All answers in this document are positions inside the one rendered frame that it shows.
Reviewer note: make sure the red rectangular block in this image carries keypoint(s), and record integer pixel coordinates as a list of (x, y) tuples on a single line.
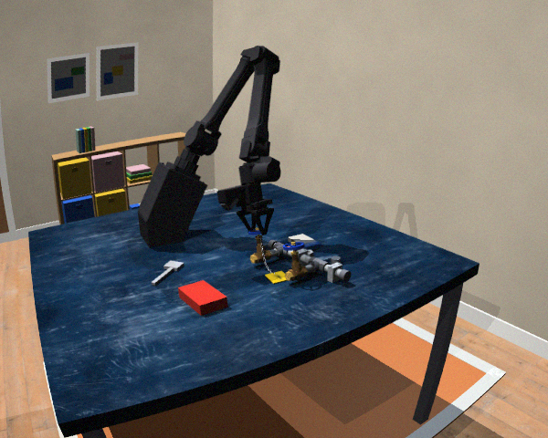
[(202, 298)]

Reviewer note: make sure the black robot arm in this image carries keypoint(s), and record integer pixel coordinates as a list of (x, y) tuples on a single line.
[(197, 141)]

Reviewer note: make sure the yellow tag with metal chain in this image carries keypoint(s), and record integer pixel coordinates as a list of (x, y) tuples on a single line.
[(276, 277)]

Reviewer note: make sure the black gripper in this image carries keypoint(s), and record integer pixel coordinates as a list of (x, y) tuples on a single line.
[(257, 209)]

